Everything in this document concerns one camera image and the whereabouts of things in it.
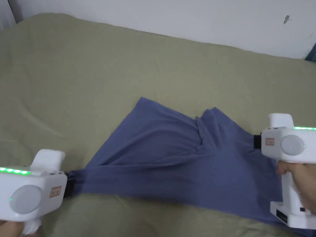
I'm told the dark blue shirt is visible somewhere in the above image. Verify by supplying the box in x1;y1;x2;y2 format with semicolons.
71;97;316;237

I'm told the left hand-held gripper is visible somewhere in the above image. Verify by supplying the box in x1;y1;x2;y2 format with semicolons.
0;149;82;234

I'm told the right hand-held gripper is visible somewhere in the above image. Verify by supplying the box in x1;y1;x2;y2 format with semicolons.
253;113;316;229

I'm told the person's left hand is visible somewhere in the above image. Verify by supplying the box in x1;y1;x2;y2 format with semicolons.
0;220;40;237

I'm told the dark blue patterned object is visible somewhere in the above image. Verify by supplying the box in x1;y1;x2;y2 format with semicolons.
304;42;316;62

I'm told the bed with beige sheet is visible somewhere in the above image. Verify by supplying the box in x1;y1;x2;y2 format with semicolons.
0;13;316;237

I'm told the person's right hand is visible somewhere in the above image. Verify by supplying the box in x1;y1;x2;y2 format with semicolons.
276;161;316;216

